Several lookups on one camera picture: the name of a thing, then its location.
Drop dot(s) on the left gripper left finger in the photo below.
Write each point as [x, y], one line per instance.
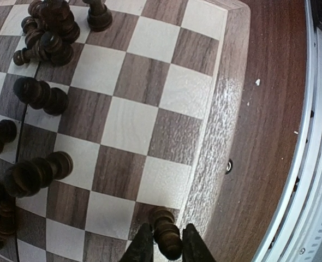
[141, 248]

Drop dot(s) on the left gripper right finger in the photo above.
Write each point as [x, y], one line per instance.
[194, 248]

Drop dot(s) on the wooden chess board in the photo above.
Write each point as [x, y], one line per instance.
[139, 100]

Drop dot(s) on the dark chess king piece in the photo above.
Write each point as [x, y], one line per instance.
[26, 178]

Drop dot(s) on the dark chess bishop piece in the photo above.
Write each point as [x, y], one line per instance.
[39, 95]

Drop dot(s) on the dark chess pawn standing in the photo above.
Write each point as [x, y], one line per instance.
[99, 16]

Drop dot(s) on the dark chess pieces pile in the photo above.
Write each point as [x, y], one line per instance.
[49, 29]

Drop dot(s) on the aluminium front rail frame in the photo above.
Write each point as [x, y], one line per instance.
[295, 231]

